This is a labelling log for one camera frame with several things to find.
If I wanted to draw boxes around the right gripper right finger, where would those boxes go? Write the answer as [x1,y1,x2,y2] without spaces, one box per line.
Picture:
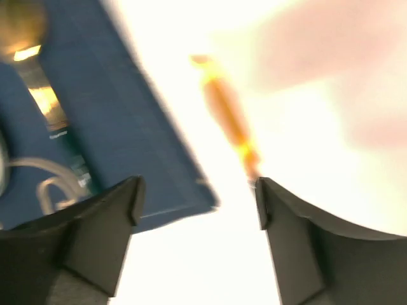
[255,177,406,304]

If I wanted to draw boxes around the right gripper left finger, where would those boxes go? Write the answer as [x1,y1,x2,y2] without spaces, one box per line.
[1,177,146,304]

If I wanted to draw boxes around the blue whale placemat cloth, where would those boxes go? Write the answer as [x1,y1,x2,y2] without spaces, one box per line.
[1,1,216,231]

